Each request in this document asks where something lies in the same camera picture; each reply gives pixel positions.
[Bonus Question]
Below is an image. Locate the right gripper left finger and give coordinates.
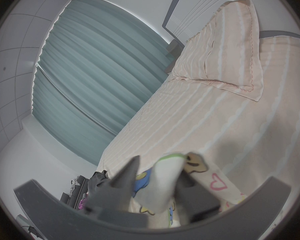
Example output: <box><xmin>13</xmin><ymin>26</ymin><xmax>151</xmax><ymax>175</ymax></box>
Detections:
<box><xmin>86</xmin><ymin>155</ymin><xmax>141</xmax><ymax>213</ymax></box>

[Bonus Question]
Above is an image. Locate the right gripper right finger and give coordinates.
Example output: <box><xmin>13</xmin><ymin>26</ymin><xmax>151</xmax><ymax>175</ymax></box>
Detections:
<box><xmin>175</xmin><ymin>171</ymin><xmax>221</xmax><ymax>226</ymax></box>

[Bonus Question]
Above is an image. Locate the white printed pyjama top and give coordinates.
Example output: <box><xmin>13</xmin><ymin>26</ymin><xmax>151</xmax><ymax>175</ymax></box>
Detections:
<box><xmin>129</xmin><ymin>152</ymin><xmax>248</xmax><ymax>228</ymax></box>

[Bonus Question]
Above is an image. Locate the pile of clothes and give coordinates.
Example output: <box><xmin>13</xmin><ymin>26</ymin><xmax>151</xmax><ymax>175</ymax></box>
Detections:
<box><xmin>70</xmin><ymin>176</ymin><xmax>82</xmax><ymax>193</ymax></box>

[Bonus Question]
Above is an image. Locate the bed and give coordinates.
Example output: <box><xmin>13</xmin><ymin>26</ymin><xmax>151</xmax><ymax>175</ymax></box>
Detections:
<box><xmin>97</xmin><ymin>0</ymin><xmax>300</xmax><ymax>228</ymax></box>

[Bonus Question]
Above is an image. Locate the black garment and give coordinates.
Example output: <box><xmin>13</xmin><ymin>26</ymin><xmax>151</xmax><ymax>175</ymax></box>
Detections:
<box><xmin>87</xmin><ymin>170</ymin><xmax>111</xmax><ymax>202</ymax></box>

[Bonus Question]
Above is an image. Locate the purple satin garment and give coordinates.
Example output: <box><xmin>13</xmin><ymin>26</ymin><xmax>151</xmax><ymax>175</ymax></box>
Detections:
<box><xmin>79</xmin><ymin>194</ymin><xmax>89</xmax><ymax>209</ymax></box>

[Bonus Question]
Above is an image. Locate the dark grey chest of drawers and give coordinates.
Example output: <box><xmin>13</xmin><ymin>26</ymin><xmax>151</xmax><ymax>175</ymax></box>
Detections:
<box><xmin>60</xmin><ymin>175</ymin><xmax>89</xmax><ymax>209</ymax></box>

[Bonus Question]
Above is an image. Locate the blue-green curtain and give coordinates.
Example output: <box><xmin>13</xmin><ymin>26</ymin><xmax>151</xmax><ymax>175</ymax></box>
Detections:
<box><xmin>31</xmin><ymin>66</ymin><xmax>130</xmax><ymax>166</ymax></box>
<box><xmin>37</xmin><ymin>0</ymin><xmax>177</xmax><ymax>137</ymax></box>

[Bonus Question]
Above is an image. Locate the pink striped pillow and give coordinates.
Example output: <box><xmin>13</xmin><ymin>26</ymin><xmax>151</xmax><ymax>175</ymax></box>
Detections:
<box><xmin>171</xmin><ymin>0</ymin><xmax>264</xmax><ymax>102</ymax></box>

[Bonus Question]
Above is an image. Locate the grey bedside table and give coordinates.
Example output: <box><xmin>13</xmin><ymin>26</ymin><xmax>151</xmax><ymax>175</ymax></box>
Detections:
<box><xmin>165</xmin><ymin>39</ymin><xmax>185</xmax><ymax>74</ymax></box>

